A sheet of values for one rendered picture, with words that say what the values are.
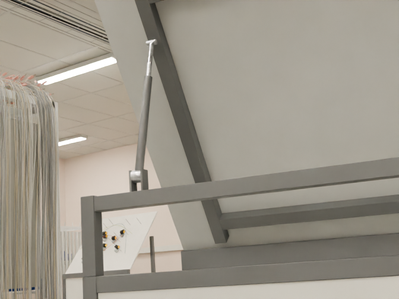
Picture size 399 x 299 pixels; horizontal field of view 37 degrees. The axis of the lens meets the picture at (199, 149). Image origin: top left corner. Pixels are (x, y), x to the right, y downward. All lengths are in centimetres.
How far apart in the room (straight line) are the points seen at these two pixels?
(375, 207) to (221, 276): 61
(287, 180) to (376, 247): 61
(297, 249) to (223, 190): 60
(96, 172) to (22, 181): 1015
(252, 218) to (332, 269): 62
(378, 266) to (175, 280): 45
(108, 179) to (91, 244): 1044
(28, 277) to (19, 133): 48
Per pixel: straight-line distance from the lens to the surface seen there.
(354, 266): 127
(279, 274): 130
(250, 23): 164
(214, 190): 135
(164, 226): 1099
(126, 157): 1168
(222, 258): 196
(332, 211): 179
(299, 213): 181
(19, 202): 205
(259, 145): 176
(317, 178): 129
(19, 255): 203
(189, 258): 201
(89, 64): 708
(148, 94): 156
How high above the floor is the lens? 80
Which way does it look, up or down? 12 degrees up
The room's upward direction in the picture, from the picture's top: 4 degrees counter-clockwise
